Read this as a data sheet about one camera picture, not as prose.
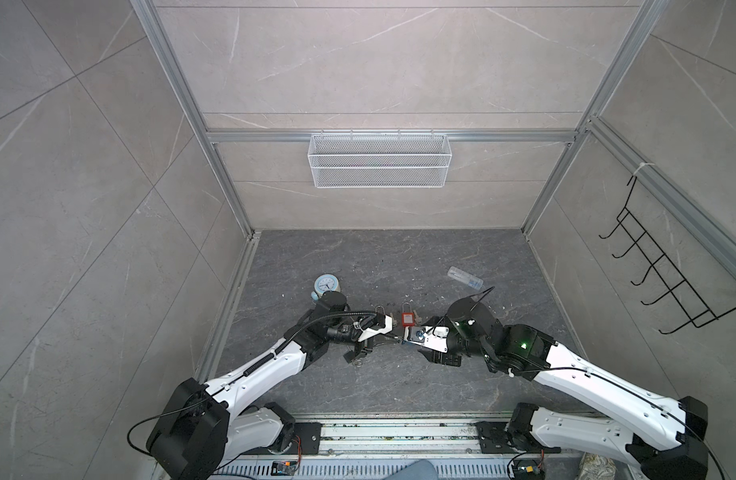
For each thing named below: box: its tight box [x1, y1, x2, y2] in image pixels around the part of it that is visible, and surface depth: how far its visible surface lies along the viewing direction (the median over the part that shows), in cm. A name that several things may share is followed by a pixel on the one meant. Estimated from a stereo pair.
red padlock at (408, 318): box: [401, 302, 415, 327], surface depth 96 cm
